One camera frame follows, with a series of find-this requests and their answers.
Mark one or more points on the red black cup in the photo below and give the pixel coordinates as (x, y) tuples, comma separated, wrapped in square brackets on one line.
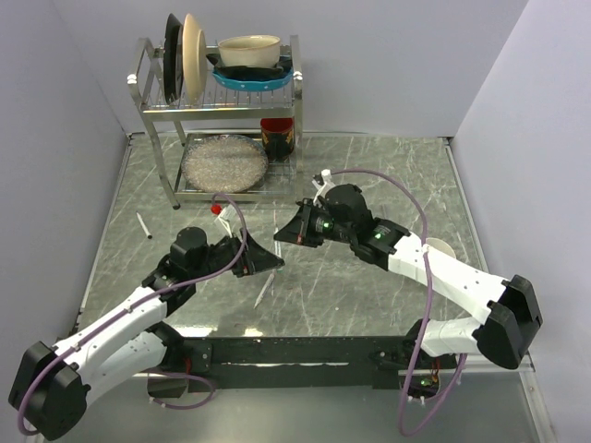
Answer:
[(277, 137)]

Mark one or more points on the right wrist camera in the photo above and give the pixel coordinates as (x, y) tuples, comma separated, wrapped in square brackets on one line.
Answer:
[(323, 183)]

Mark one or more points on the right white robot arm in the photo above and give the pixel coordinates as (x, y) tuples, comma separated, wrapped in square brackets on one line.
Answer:
[(503, 314)]

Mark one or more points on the green white marker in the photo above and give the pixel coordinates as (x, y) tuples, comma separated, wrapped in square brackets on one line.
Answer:
[(278, 250)]

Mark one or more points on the black tipped white marker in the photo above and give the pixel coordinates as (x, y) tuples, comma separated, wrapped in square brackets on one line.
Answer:
[(144, 226)]

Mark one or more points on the red white marker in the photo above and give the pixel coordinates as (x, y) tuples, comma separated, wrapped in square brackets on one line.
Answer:
[(265, 288)]

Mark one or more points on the cream bowl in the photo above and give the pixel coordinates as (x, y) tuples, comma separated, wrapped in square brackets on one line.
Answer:
[(252, 50)]

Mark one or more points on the blue dotted dish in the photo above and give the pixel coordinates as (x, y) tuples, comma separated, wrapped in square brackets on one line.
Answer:
[(253, 85)]

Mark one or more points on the aluminium frame rail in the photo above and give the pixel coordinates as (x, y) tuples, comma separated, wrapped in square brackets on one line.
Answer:
[(144, 351)]

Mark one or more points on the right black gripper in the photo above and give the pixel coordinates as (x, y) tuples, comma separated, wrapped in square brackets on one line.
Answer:
[(296, 230)]

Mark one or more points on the steel dish rack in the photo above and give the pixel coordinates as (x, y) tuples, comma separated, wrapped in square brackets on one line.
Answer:
[(219, 111)]

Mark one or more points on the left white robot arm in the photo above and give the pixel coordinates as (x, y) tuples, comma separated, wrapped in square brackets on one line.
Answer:
[(56, 384)]

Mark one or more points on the black dish under bowl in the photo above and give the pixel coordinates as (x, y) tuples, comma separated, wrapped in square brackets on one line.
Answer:
[(251, 73)]

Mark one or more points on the black base beam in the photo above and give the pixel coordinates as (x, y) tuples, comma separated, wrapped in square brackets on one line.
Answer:
[(292, 362)]

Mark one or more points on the speckled glass plate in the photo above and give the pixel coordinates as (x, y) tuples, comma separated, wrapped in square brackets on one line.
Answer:
[(224, 163)]

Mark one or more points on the black plate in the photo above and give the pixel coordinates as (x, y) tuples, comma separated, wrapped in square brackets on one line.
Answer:
[(172, 59)]

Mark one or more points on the white red small bowl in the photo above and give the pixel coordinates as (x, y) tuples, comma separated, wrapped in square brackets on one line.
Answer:
[(439, 248)]

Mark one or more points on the beige plate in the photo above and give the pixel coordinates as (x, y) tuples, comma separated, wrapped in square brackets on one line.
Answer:
[(195, 64)]

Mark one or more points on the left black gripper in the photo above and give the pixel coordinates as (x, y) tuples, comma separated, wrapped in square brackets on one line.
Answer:
[(255, 258)]

